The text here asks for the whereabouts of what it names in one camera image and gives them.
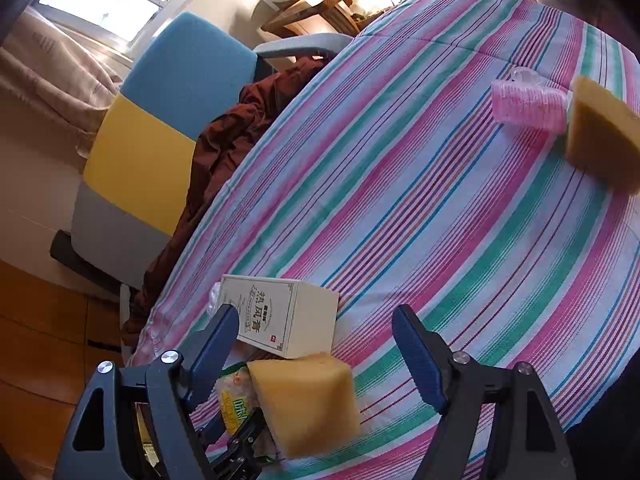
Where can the reddish brown cloth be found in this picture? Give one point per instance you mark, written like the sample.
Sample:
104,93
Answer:
225,145

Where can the striped bed sheet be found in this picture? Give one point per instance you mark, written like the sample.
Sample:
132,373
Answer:
400,210

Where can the rice cracker packet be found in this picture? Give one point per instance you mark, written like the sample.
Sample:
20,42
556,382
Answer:
235,400

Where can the clear plastic wrapper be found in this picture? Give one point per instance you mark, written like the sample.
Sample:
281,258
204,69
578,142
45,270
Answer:
526,76

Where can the grey yellow blue chair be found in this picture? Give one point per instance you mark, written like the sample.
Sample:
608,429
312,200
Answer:
140,170

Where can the beige curtain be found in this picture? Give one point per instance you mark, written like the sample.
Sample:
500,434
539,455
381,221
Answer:
50,75

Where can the beige sponge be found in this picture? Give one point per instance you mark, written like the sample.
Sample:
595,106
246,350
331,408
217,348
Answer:
605,135
305,405

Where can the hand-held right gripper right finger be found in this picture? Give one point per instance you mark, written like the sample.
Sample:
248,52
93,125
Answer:
420,360

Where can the cream cardboard box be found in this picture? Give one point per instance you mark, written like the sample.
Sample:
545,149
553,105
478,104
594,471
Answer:
290,315

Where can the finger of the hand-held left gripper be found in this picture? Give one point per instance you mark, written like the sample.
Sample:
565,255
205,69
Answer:
240,452

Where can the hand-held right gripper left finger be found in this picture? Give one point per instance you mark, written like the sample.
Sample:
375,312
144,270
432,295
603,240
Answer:
215,350

